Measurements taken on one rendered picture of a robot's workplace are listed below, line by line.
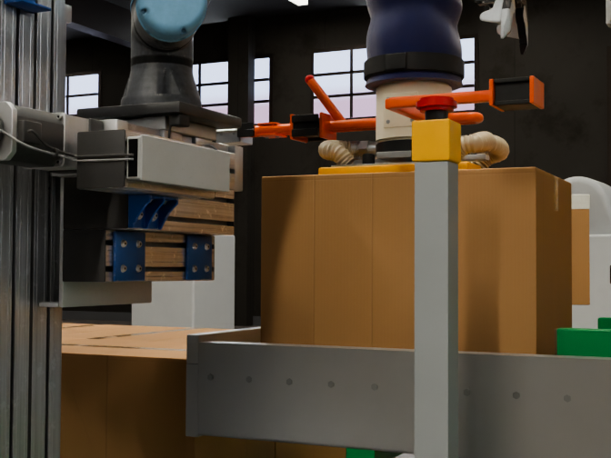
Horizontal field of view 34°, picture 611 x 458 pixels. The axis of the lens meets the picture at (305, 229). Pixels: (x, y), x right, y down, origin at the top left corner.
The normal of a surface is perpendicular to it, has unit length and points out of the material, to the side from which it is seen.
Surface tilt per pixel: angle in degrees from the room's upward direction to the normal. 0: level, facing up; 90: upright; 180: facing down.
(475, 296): 90
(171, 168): 90
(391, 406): 90
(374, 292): 90
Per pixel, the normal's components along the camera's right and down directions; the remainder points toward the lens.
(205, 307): 0.86, -0.01
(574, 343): -0.43, -0.04
